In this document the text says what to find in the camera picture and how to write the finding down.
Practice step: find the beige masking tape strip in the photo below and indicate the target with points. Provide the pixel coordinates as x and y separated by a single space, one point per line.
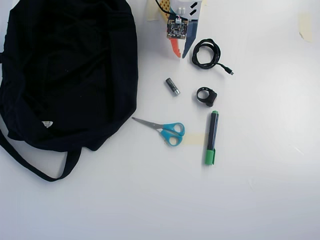
195 139
305 25
152 11

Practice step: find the blue grey gripper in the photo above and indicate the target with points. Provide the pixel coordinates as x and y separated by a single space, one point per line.
190 37

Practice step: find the camera circuit board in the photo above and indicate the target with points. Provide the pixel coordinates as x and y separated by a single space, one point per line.
177 27

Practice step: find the white yellow robot arm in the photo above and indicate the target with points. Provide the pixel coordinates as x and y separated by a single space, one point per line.
183 5

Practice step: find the green black marker pen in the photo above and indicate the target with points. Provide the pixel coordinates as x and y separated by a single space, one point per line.
212 135

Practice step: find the black aa battery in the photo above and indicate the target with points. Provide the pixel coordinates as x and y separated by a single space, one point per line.
172 87

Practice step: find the black fabric bag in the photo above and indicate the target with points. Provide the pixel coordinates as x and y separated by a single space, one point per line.
70 75

